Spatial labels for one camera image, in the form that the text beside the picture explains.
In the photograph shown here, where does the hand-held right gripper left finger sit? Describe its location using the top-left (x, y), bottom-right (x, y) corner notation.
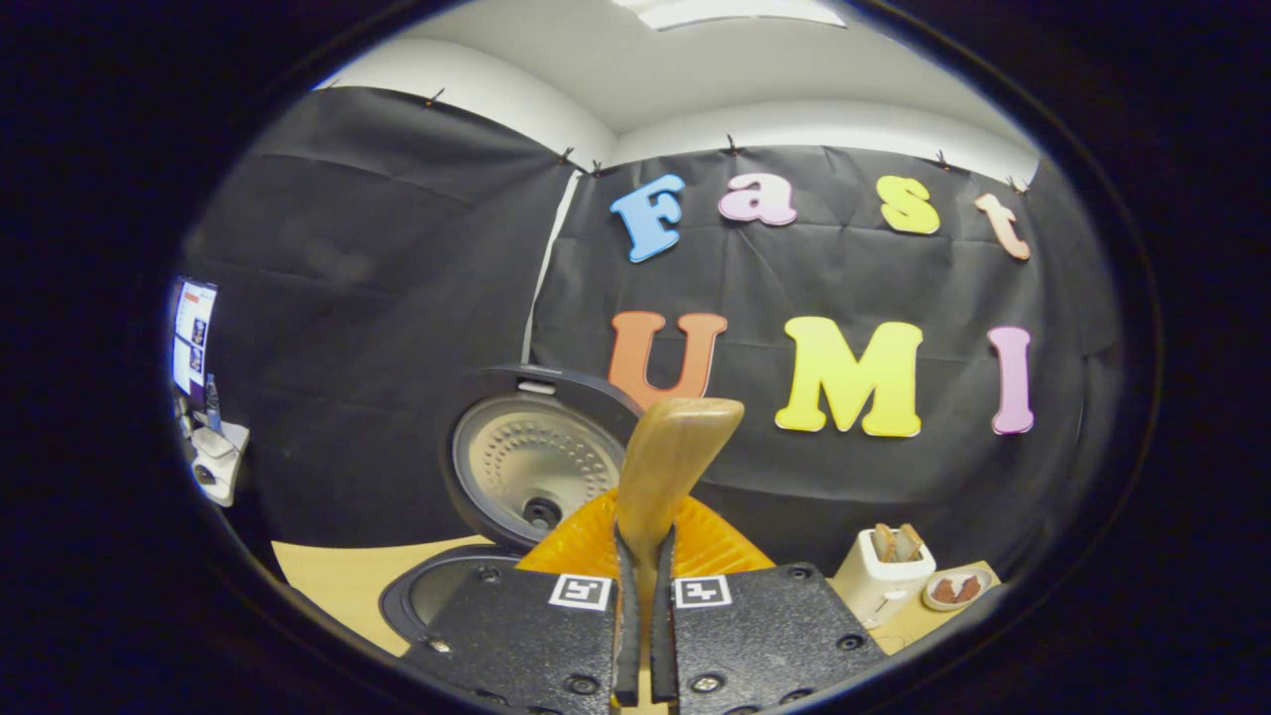
top-left (397, 489), bottom-right (644, 715)

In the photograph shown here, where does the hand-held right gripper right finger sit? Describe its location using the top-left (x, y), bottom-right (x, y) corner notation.
top-left (650, 492), bottom-right (892, 715)

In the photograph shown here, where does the wooden spoon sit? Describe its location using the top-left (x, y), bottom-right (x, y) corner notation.
top-left (616, 397), bottom-right (746, 696)

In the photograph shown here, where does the dark grey rice cooker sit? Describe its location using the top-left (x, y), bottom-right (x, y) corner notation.
top-left (379, 363), bottom-right (646, 651)

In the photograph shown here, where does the white toaster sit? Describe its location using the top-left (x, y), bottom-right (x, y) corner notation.
top-left (832, 526), bottom-right (937, 629)

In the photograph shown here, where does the round white plate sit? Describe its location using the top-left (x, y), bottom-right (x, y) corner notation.
top-left (921, 566), bottom-right (994, 612)

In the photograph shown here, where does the black backdrop cloth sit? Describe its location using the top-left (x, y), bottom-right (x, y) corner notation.
top-left (179, 84), bottom-right (1128, 637)

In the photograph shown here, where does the white device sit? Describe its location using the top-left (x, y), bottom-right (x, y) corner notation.
top-left (189, 422), bottom-right (251, 507)

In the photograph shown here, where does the rectangular ceiling light panel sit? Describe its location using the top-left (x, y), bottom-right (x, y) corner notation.
top-left (611, 0), bottom-right (848, 31)

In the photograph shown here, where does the white blue wall poster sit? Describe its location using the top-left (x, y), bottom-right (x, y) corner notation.
top-left (171, 280), bottom-right (218, 396)

